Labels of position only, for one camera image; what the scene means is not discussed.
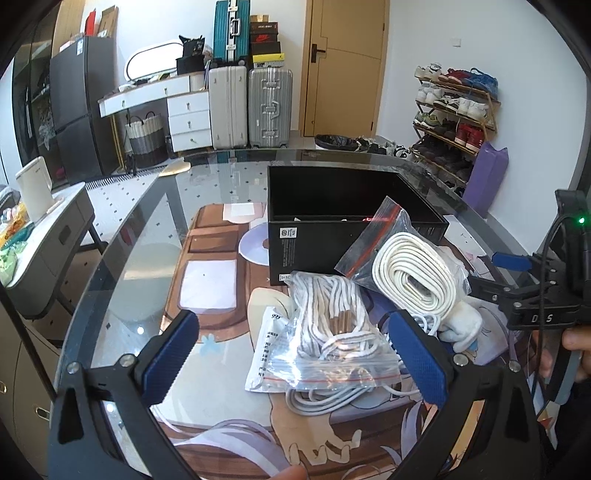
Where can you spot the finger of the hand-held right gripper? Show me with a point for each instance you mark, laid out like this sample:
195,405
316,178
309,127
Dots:
489,288
510,261

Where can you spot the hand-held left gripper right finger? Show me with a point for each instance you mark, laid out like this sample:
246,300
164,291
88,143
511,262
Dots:
420,364

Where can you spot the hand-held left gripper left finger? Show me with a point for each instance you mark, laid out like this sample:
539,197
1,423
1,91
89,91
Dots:
171,360

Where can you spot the white medicine pouch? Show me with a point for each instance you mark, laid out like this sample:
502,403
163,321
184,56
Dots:
270,350

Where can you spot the zip bag of white laces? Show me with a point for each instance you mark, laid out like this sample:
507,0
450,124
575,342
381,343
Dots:
332,314

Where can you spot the black cardboard box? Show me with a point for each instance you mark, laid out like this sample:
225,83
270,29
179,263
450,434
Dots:
323,194

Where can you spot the person's right hand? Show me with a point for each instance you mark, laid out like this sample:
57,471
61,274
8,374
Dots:
547,355

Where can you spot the person's left hand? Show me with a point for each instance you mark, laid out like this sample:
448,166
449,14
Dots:
281,474

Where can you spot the white plush toy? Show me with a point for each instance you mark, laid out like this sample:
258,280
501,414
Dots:
461,323

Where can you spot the printed cartoon table mat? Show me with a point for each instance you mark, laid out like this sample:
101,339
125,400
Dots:
217,323

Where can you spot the purple bag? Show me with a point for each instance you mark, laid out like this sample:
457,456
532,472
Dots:
485,180

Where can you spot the beige cabinet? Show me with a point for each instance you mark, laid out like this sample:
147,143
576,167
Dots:
23,397

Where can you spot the wooden shoe rack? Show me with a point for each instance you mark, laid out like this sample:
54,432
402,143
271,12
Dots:
489,104

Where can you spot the grey side table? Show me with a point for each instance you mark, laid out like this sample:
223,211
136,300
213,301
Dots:
55,249

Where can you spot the cluster of loose sneakers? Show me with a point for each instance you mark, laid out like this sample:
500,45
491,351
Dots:
383,146

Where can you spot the black white patterned rug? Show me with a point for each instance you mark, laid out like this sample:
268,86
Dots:
115,180

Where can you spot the pile of colourful packets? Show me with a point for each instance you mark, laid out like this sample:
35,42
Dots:
14,235

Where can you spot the white trash bin black liner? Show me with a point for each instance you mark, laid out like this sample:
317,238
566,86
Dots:
334,141

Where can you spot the white countertop appliance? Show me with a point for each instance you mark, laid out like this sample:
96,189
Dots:
34,189

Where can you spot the woven laundry basket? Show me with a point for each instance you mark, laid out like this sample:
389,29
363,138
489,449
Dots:
147,138

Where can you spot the white dresser with drawers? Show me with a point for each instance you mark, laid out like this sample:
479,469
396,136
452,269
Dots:
187,120

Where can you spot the wooden door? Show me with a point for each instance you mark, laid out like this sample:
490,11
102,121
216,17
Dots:
344,87

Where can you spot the white suitcase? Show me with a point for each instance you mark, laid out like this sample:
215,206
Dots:
228,106

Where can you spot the black refrigerator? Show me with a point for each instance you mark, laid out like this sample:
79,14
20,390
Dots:
81,106

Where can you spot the silver suitcase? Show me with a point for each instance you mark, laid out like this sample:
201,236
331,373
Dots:
270,106

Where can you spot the dark glass cabinet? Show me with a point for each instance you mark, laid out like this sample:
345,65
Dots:
32,106

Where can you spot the black bag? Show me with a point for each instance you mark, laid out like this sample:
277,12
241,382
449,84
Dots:
190,62

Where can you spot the oval mirror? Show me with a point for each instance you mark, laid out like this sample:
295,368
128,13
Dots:
154,60

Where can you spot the black yellow shoe box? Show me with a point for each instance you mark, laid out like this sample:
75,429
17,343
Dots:
267,60

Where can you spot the plain black shoe box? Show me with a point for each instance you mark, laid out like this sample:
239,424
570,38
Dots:
265,48

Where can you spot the black shoe box red logo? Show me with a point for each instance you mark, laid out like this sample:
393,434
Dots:
265,37

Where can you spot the teal suitcase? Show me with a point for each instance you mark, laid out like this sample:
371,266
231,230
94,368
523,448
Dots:
231,27

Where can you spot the black shoe box white print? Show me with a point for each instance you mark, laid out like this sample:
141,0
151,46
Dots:
265,27

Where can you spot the brown cardboard carton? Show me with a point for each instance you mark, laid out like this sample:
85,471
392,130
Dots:
108,21

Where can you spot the tan cardboard box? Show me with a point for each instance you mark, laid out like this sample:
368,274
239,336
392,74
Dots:
259,19

